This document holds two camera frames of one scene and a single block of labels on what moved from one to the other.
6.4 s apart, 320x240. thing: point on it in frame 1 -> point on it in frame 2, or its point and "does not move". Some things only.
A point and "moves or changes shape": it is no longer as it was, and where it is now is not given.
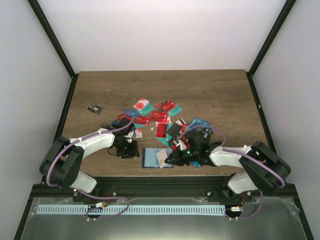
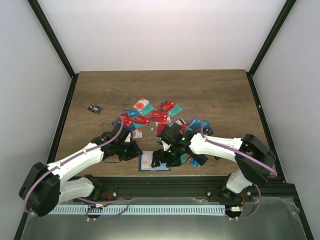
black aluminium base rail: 161,187 does not move
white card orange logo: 162,156 moves or changes shape
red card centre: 159,116 does not move
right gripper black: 178,160 -> 157,158
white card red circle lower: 139,133 does not move
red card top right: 167,105 does not move
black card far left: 95,108 does not move
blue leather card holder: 149,158 -> 162,167
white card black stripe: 180,122 does not move
